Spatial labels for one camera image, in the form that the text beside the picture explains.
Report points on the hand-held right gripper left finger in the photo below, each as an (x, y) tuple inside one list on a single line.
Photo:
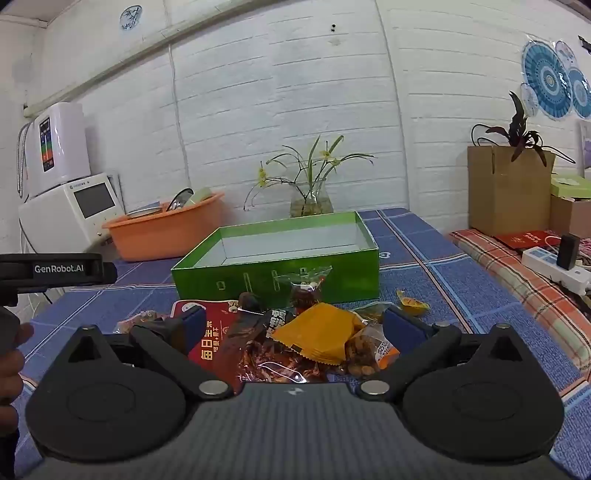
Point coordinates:
[(194, 323)]

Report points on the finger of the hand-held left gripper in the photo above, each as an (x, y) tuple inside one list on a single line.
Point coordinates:
[(111, 272)]

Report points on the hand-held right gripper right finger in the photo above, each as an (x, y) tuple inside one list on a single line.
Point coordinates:
[(400, 325)]

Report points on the clear orange-edged snack packet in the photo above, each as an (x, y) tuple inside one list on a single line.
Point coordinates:
[(364, 350)]

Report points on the green cardboard box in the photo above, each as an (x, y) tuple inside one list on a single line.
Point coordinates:
[(221, 281)]

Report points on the dark red snack bag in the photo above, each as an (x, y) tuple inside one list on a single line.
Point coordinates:
[(258, 364)]

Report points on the orange snack packet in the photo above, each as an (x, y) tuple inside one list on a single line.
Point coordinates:
[(314, 332)]

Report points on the person's left hand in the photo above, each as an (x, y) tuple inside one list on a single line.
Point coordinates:
[(11, 374)]

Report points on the small yellow snack packet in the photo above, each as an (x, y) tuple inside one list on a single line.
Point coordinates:
[(411, 303)]

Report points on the brown snack packet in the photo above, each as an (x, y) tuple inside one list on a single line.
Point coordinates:
[(147, 318)]

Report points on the white appliance with screen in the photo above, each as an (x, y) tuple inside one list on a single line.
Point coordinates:
[(51, 221)]

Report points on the orange plastic basin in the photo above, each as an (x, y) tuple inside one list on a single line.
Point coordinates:
[(157, 240)]

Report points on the metal bowl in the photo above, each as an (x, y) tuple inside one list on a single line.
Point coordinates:
[(178, 201)]

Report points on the clear packet of dates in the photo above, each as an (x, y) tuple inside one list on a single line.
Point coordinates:
[(304, 290)]

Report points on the white water purifier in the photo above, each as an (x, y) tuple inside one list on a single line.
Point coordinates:
[(69, 152)]

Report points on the pale green dish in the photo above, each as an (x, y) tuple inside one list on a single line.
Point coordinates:
[(201, 194)]

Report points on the red plaid cloth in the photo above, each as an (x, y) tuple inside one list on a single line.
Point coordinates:
[(517, 286)]

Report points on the red booklet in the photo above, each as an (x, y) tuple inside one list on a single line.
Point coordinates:
[(521, 240)]

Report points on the glass vase with yellow-flowered plant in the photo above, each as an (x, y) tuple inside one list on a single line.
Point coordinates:
[(310, 205)]

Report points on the white power strip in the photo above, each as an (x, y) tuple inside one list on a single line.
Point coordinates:
[(540, 258)]

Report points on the tall cardboard box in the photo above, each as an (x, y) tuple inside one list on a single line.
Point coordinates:
[(508, 198)]

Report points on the black power adapter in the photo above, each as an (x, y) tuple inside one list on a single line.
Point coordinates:
[(568, 251)]

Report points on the small cardboard box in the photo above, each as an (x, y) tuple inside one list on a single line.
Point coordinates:
[(568, 217)]

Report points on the green-lidded box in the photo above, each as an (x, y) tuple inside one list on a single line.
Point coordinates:
[(572, 187)]

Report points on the purple-leaved plant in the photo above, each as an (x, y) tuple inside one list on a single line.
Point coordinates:
[(519, 134)]

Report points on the medium blue paper fan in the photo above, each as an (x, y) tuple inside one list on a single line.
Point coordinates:
[(581, 92)]

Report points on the small pale paper fan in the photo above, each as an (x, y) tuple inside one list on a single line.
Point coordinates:
[(564, 54)]

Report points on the round wall sticker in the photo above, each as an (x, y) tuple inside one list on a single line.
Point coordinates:
[(130, 17)]

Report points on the blue decorative wall plates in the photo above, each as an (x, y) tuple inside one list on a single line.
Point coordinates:
[(547, 81)]

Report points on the black wall ornament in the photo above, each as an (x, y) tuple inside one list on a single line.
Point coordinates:
[(585, 44)]

